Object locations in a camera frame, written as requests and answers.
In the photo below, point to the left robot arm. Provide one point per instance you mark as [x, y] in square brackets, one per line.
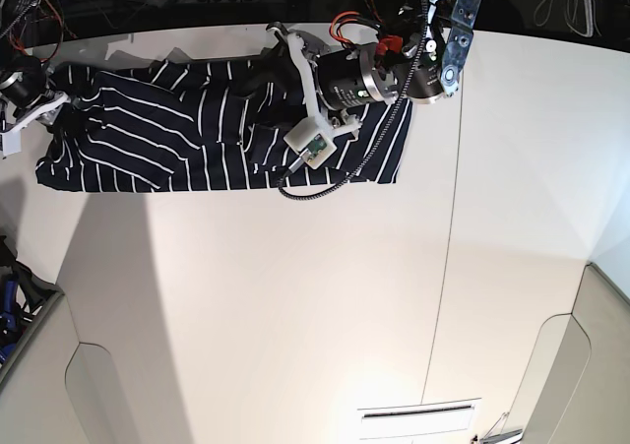
[413, 50]

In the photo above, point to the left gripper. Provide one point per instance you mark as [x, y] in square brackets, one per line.
[332, 81]

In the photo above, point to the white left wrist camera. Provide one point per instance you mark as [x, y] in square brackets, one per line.
[312, 139]

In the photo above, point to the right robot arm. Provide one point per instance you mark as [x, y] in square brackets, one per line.
[17, 16]

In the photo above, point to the blue items in bin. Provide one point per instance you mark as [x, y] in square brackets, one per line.
[23, 296]

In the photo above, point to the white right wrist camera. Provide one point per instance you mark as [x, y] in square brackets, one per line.
[11, 143]

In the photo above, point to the navy white striped T-shirt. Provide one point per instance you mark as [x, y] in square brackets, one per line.
[179, 127]

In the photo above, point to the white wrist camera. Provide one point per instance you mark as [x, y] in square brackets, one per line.
[312, 139]
[11, 143]

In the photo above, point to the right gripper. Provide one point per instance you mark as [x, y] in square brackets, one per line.
[26, 96]

